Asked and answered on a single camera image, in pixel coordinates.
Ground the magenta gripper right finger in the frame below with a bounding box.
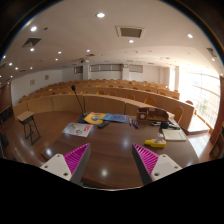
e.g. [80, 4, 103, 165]
[132, 144, 182, 185]

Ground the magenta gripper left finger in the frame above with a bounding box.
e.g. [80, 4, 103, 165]
[41, 143, 91, 185]

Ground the white notebook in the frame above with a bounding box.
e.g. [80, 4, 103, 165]
[162, 129, 186, 141]

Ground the black device on desk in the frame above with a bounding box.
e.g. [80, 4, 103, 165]
[150, 121, 180, 130]

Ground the black gooseneck desk microphone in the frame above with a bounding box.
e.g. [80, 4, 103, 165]
[71, 85, 87, 124]

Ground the wooden desk organizer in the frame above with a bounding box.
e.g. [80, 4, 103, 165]
[136, 107, 169, 122]

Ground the yellow book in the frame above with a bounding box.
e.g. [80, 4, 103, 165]
[84, 112, 105, 124]

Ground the small wooden lectern stand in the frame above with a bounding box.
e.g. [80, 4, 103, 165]
[17, 111, 41, 144]

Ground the black remote control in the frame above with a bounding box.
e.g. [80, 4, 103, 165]
[98, 121, 109, 128]

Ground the blue book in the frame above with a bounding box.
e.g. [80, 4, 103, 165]
[103, 113, 128, 123]

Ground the curved wooden front bench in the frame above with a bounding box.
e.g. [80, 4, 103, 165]
[13, 94, 194, 129]

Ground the ceiling projector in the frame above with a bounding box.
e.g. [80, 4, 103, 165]
[81, 59, 90, 64]

